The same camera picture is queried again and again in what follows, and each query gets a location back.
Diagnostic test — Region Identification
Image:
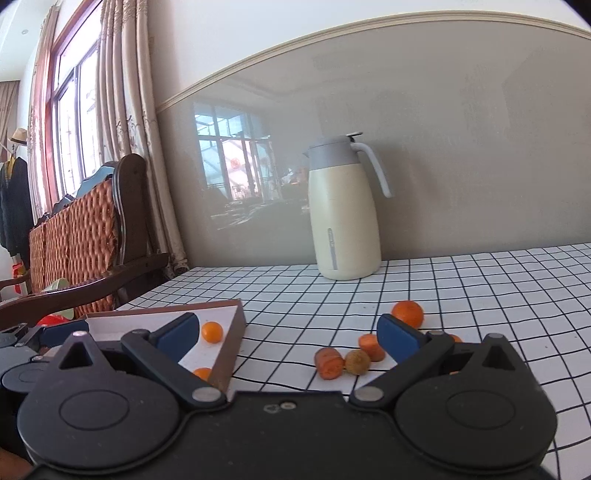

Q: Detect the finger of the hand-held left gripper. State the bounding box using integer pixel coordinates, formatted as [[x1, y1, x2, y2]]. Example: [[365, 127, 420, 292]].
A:
[[39, 320, 89, 347]]

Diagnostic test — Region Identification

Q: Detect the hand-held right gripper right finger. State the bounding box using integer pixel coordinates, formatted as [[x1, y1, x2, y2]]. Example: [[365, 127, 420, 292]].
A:
[[349, 314, 539, 409]]

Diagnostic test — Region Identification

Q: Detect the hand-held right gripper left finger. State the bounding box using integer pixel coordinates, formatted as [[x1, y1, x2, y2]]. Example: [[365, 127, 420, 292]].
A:
[[44, 313, 228, 409]]

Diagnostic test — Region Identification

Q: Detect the carrot piece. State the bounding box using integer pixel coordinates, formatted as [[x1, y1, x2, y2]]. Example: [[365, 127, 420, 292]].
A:
[[359, 333, 386, 362], [314, 347, 345, 380]]

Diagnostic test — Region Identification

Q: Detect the small kiwi fruit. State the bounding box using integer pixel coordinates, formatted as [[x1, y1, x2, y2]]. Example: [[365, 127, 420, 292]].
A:
[[345, 349, 371, 376]]

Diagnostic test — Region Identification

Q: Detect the brown cardboard box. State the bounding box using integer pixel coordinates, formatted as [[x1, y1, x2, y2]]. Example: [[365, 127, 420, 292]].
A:
[[85, 299, 247, 393]]

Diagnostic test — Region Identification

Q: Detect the green cup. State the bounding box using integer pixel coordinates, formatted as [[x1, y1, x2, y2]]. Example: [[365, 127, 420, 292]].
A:
[[45, 278, 75, 320]]

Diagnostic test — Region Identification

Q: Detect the wooden sofa with woven cushion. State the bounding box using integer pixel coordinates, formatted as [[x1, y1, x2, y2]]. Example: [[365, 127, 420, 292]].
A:
[[0, 154, 169, 330]]

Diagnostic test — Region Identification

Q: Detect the white checked tablecloth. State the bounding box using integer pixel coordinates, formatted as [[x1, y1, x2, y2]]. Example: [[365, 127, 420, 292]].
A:
[[113, 242, 591, 480]]

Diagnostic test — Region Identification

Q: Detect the cream thermos jug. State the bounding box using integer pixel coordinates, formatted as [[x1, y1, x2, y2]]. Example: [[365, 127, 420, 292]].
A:
[[302, 131, 394, 281]]

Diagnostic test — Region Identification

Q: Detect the dark coat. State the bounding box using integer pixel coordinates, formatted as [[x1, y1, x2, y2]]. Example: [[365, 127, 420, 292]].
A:
[[0, 157, 35, 259]]

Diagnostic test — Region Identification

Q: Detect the beige curtain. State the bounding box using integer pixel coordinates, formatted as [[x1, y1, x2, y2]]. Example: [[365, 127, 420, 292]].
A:
[[28, 4, 61, 222], [95, 0, 190, 278]]

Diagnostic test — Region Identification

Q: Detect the window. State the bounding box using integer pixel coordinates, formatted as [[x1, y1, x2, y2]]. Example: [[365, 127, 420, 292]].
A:
[[53, 41, 105, 199]]

